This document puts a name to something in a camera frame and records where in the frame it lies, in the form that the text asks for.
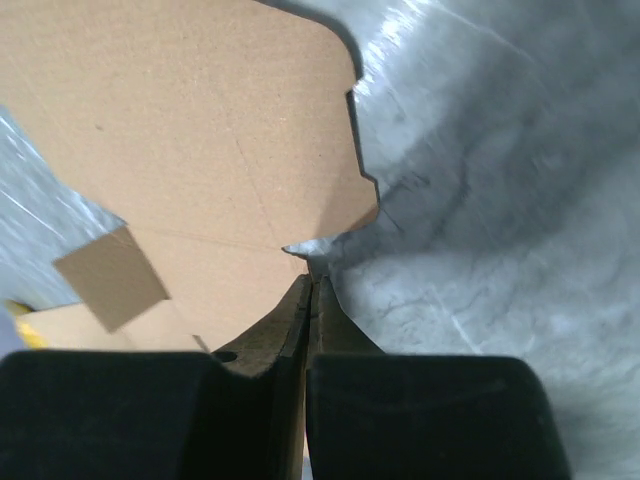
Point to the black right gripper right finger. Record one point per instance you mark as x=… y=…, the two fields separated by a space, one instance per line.
x=375 y=415

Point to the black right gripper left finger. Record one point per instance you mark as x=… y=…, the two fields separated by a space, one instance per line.
x=233 y=413

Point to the brown cardboard paper box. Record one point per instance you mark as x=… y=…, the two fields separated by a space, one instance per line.
x=218 y=132

